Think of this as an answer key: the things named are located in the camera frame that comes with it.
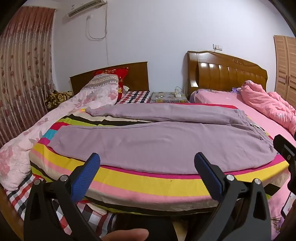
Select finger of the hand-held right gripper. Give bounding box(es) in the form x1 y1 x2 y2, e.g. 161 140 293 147
273 134 296 168

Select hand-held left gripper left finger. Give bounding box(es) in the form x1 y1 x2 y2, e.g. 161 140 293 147
23 152 102 241

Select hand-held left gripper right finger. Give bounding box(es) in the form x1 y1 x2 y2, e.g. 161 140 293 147
194 152 271 241

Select purple pants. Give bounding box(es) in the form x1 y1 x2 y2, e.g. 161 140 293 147
47 103 278 174

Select plain pink quilt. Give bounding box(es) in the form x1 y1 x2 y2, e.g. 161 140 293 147
240 80 296 136

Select colourful striped blanket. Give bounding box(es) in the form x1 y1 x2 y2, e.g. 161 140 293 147
29 104 293 216

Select pink bed sheet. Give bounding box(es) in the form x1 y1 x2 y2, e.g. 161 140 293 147
190 89 296 240

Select pink floral quilt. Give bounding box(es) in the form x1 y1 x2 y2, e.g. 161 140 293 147
0 74 119 192

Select plaid bed sheet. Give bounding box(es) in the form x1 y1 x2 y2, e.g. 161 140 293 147
6 90 151 239

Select light wooden wardrobe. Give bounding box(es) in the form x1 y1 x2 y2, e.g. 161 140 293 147
273 35 296 109

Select pink purple floral pillow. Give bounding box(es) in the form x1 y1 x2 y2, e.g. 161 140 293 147
191 89 233 102

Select tiger print blanket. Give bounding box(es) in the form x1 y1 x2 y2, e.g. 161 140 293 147
44 90 74 109

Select nightstand with floral cover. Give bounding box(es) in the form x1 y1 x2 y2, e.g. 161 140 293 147
149 91 188 103

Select carved glossy wooden headboard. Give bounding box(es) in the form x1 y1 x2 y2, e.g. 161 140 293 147
187 50 268 102

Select red floral pillow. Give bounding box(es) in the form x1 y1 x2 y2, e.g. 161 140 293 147
92 67 130 102

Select plain dark wooden headboard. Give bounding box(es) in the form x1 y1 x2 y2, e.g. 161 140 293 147
69 61 149 95

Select pink floral curtain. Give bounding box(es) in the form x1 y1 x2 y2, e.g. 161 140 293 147
0 6 56 146

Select white air conditioner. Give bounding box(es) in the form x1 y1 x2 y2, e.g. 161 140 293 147
67 0 107 18

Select wooden bed frame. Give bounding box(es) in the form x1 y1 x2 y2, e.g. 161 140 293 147
0 183 23 241

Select white air conditioner cable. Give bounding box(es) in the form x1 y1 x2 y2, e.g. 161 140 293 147
85 15 109 65

